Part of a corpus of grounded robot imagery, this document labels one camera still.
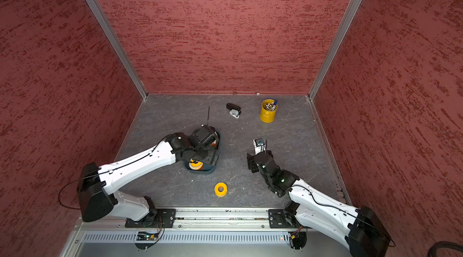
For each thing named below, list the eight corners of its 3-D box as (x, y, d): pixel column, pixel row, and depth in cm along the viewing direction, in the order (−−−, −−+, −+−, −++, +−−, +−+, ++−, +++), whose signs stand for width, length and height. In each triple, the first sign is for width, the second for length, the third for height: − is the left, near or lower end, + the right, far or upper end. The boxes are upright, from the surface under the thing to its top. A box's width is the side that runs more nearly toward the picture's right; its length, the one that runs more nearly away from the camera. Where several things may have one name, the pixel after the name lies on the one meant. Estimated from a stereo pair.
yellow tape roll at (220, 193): (214, 196, 82) (214, 195, 80) (215, 184, 86) (215, 182, 84) (226, 196, 82) (226, 195, 80) (227, 184, 86) (227, 182, 84)
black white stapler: (232, 120, 110) (232, 116, 108) (226, 107, 117) (225, 103, 114) (242, 116, 112) (243, 113, 109) (235, 104, 119) (235, 100, 116)
